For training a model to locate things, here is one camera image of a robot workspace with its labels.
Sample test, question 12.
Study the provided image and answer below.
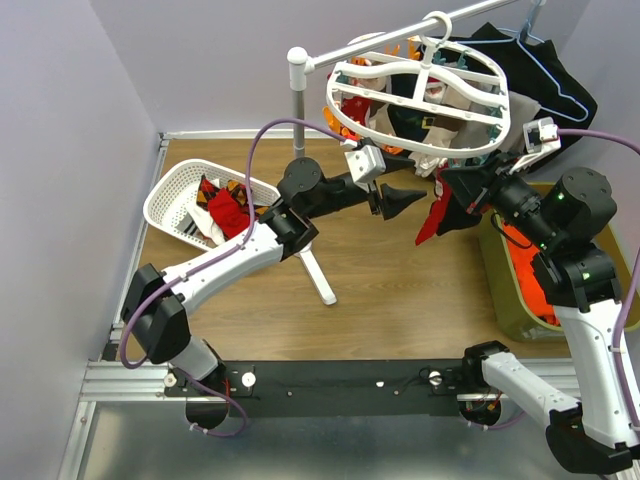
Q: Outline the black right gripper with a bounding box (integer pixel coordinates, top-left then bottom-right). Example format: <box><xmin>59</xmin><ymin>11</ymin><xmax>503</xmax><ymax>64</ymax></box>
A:
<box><xmin>440</xmin><ymin>147</ymin><xmax>562</xmax><ymax>248</ymax></box>

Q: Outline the red black santa sock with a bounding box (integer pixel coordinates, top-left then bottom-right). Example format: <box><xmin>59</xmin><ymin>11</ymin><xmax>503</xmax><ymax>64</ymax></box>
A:
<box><xmin>415</xmin><ymin>175</ymin><xmax>455</xmax><ymax>246</ymax></box>

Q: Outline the white round sock hanger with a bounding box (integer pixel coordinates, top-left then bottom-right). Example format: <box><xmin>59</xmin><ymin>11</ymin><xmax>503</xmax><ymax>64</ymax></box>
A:
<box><xmin>326</xmin><ymin>11</ymin><xmax>511</xmax><ymax>159</ymax></box>

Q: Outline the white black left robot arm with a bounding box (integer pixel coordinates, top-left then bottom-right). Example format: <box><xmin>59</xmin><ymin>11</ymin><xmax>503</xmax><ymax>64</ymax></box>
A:
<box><xmin>119</xmin><ymin>152</ymin><xmax>426</xmax><ymax>395</ymax></box>

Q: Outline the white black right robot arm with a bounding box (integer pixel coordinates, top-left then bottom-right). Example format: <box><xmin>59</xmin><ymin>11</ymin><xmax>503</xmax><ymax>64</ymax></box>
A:
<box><xmin>441</xmin><ymin>158</ymin><xmax>639</xmax><ymax>476</ymax></box>

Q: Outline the socks pile in basket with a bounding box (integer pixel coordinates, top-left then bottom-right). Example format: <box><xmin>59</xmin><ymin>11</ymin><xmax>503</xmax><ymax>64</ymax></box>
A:
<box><xmin>187</xmin><ymin>175</ymin><xmax>250</xmax><ymax>246</ymax></box>

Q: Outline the grey hanging garment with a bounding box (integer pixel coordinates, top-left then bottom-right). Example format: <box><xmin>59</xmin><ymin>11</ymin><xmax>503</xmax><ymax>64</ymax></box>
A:
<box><xmin>450</xmin><ymin>92</ymin><xmax>541</xmax><ymax>152</ymax></box>

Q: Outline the navy santa sock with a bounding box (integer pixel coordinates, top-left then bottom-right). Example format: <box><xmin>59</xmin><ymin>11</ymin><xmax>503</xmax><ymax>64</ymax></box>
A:
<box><xmin>391</xmin><ymin>74</ymin><xmax>454</xmax><ymax>148</ymax></box>

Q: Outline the cream brown striped sock back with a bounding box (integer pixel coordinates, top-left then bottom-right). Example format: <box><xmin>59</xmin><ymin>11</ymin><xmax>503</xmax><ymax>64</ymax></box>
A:
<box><xmin>367</xmin><ymin>100</ymin><xmax>396</xmax><ymax>137</ymax></box>

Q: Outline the orange cloth in bin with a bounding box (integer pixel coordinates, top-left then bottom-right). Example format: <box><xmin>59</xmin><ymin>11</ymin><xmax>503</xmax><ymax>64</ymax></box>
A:
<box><xmin>503</xmin><ymin>225</ymin><xmax>560</xmax><ymax>327</ymax></box>

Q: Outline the black hanging garment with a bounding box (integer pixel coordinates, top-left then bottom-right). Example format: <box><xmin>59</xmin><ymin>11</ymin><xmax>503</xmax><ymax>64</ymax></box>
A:
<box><xmin>449</xmin><ymin>22</ymin><xmax>599</xmax><ymax>174</ymax></box>

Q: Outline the green plastic bin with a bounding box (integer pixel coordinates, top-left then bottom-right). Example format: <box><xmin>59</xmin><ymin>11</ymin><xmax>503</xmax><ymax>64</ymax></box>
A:
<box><xmin>480</xmin><ymin>184</ymin><xmax>630</xmax><ymax>342</ymax></box>

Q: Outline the silver drying rack stand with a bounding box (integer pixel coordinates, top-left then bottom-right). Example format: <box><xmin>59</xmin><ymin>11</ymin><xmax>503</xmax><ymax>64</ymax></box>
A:
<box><xmin>279</xmin><ymin>0</ymin><xmax>531</xmax><ymax>306</ymax></box>

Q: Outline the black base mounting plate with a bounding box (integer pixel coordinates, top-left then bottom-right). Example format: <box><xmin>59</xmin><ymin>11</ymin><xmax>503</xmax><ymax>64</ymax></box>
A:
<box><xmin>179</xmin><ymin>357</ymin><xmax>506</xmax><ymax>420</ymax></box>

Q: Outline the white perforated basket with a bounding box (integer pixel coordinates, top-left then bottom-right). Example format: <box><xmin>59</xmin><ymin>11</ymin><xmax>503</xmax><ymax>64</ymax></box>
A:
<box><xmin>143</xmin><ymin>159</ymin><xmax>279</xmax><ymax>250</ymax></box>

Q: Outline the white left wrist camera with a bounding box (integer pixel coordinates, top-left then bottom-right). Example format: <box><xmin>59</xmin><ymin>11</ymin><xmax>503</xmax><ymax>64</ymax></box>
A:
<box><xmin>344</xmin><ymin>145</ymin><xmax>386</xmax><ymax>189</ymax></box>

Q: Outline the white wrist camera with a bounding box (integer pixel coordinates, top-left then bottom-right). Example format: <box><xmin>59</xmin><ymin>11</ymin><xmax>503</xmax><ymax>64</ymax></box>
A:
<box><xmin>509</xmin><ymin>117</ymin><xmax>561</xmax><ymax>175</ymax></box>
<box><xmin>344</xmin><ymin>145</ymin><xmax>386</xmax><ymax>189</ymax></box>

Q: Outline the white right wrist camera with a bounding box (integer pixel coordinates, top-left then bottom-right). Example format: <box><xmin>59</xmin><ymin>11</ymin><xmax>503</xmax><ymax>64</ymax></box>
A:
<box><xmin>509</xmin><ymin>117</ymin><xmax>561</xmax><ymax>175</ymax></box>

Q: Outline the light blue wire hanger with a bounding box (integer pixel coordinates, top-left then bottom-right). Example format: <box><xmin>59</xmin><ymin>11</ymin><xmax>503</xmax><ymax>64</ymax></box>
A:
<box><xmin>459</xmin><ymin>0</ymin><xmax>591</xmax><ymax>124</ymax></box>

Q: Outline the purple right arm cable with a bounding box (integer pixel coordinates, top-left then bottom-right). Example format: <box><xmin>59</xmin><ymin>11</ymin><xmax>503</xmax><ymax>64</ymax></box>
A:
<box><xmin>557</xmin><ymin>128</ymin><xmax>640</xmax><ymax>436</ymax></box>

